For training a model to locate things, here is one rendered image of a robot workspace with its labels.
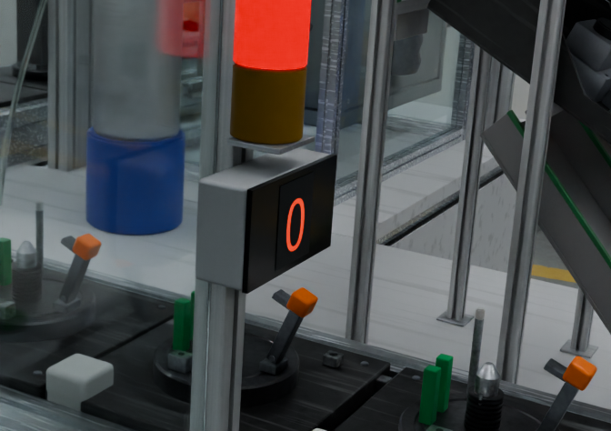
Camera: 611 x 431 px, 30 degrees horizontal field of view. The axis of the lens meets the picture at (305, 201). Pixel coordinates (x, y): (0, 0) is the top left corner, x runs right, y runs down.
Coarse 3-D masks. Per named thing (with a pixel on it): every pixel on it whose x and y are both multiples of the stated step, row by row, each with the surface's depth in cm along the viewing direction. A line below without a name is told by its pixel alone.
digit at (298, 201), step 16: (304, 176) 78; (288, 192) 76; (304, 192) 79; (288, 208) 77; (304, 208) 79; (288, 224) 77; (304, 224) 80; (288, 240) 78; (304, 240) 80; (288, 256) 78
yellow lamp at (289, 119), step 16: (240, 80) 75; (256, 80) 74; (272, 80) 74; (288, 80) 74; (304, 80) 76; (240, 96) 75; (256, 96) 75; (272, 96) 74; (288, 96) 75; (304, 96) 76; (240, 112) 75; (256, 112) 75; (272, 112) 75; (288, 112) 75; (304, 112) 77; (240, 128) 76; (256, 128) 75; (272, 128) 75; (288, 128) 76; (272, 144) 76
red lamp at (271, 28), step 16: (240, 0) 74; (256, 0) 73; (272, 0) 73; (288, 0) 73; (304, 0) 74; (240, 16) 74; (256, 16) 73; (272, 16) 73; (288, 16) 73; (304, 16) 74; (240, 32) 74; (256, 32) 73; (272, 32) 73; (288, 32) 73; (304, 32) 74; (240, 48) 74; (256, 48) 74; (272, 48) 74; (288, 48) 74; (304, 48) 75; (240, 64) 75; (256, 64) 74; (272, 64) 74; (288, 64) 74; (304, 64) 75
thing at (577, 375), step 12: (552, 360) 92; (576, 360) 91; (552, 372) 92; (564, 372) 91; (576, 372) 90; (588, 372) 90; (564, 384) 91; (576, 384) 91; (564, 396) 92; (552, 408) 92; (564, 408) 92; (552, 420) 93
